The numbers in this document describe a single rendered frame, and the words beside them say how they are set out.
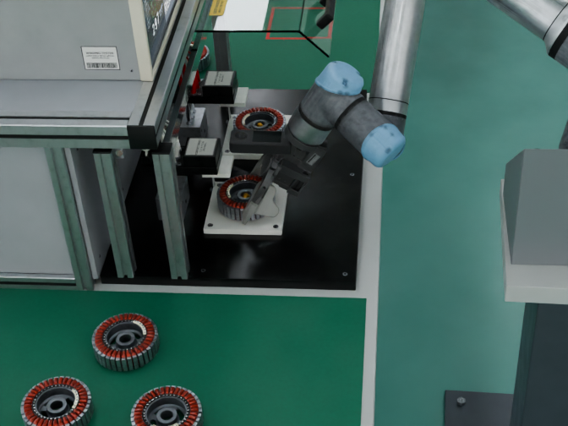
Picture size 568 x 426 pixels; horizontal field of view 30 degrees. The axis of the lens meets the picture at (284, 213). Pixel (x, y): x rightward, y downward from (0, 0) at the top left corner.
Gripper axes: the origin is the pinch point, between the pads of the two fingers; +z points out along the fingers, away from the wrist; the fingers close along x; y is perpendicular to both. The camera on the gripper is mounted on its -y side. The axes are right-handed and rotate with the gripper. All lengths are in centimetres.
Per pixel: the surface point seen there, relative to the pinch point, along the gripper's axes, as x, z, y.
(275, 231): -7.5, -2.3, 6.5
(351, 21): 79, -5, 17
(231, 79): 23.9, -8.2, -10.7
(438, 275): 67, 46, 77
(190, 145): 0.2, -5.8, -14.6
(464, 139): 135, 41, 86
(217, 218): -4.3, 3.7, -3.4
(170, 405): -50, 6, -4
